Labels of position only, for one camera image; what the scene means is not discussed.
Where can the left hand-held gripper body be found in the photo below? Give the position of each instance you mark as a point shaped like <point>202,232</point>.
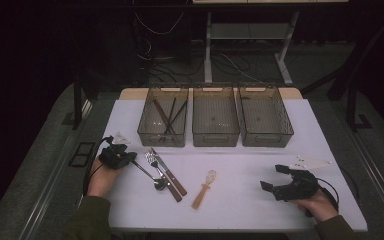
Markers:
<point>115,156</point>

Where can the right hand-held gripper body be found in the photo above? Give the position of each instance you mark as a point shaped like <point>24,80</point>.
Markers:
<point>300,186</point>

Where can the translucent brown plastic basket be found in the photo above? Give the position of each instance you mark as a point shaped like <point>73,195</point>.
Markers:
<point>215,116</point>
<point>265,116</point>
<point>146,123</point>

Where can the person's left hand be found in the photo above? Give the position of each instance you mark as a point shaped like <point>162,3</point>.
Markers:
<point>100,180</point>

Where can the person's right hand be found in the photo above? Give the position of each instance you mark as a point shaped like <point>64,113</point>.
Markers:
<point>320,208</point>

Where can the black metal stand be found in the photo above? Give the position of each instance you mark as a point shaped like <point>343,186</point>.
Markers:
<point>77,106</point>
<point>351,106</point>

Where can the black rectangular floor frame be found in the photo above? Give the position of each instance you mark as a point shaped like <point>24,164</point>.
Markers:
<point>81,163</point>

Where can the metal floor rail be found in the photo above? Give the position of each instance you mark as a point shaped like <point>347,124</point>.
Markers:
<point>380,180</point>
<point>48,190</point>

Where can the white metal desk frame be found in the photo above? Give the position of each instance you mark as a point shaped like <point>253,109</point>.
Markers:
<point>208,50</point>

